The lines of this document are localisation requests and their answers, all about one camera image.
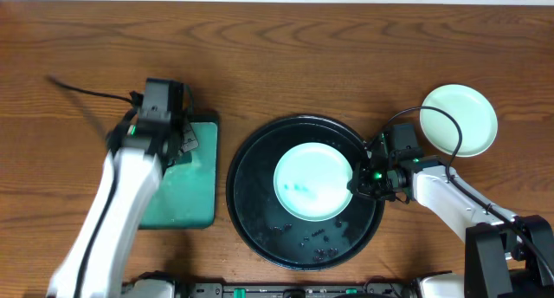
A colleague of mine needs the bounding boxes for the mint green plate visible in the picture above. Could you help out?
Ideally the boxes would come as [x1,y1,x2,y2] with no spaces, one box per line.
[273,142,353,222]
[420,84,498,158]

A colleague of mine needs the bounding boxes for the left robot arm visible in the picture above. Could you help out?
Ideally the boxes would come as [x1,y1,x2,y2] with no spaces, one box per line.
[47,78,194,297]

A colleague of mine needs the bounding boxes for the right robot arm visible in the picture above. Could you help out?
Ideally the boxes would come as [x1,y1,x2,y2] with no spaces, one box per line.
[348,124,553,297]

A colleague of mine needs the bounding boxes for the round black serving tray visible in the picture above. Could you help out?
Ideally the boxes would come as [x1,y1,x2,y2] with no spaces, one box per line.
[226,114,385,270]

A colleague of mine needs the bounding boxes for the left black cable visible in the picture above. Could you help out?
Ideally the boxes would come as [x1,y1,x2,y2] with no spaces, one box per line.
[45,74,194,298]

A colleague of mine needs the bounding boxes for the black cable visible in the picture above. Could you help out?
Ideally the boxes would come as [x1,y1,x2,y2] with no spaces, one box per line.
[365,106,554,286]
[45,74,194,298]

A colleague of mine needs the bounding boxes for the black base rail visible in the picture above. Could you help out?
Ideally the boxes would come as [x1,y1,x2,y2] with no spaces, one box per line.
[120,270,467,298]

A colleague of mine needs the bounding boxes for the right black cable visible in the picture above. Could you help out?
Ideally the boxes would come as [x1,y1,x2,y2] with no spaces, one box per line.
[365,106,554,286]

